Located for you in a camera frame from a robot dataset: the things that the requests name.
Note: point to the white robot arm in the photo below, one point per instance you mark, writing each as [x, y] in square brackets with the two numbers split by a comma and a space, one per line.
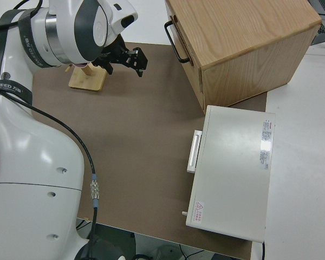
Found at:
[29, 176]

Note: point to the wooden mug tree stand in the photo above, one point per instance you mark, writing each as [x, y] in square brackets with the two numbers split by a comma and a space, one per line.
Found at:
[88, 80]

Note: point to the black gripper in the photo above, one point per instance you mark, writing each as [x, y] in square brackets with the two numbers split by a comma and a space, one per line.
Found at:
[114, 55]

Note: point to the brown table mat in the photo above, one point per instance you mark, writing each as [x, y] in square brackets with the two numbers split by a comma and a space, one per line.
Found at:
[138, 135]

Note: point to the light wooden cabinet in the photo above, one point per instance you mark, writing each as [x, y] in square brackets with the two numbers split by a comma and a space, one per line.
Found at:
[246, 40]

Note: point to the black round base plate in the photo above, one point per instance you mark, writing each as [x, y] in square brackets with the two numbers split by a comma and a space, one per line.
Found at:
[111, 243]

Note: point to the grey round floor object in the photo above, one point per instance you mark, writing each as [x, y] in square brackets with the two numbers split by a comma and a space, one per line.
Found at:
[165, 252]

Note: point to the white toaster oven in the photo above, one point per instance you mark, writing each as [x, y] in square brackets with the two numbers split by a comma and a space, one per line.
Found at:
[233, 168]

